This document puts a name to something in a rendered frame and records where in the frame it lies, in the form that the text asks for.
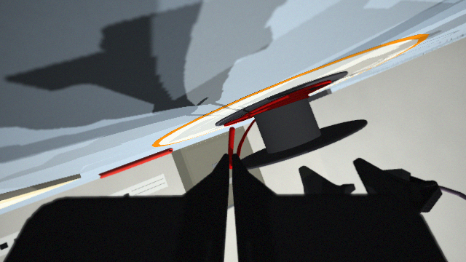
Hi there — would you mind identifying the red cloth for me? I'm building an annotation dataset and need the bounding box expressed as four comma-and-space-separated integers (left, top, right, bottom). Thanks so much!
99, 148, 173, 178

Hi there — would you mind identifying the red wire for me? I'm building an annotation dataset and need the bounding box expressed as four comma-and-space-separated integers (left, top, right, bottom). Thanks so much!
224, 80, 331, 169

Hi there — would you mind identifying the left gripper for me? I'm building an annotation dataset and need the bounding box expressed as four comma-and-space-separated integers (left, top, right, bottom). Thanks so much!
299, 158, 442, 214

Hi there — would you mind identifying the orange painted ring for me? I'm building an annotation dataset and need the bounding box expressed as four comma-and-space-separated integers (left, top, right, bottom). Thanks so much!
151, 33, 429, 147

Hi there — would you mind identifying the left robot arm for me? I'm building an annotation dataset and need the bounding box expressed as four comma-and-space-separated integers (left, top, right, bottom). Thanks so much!
384, 169, 418, 182

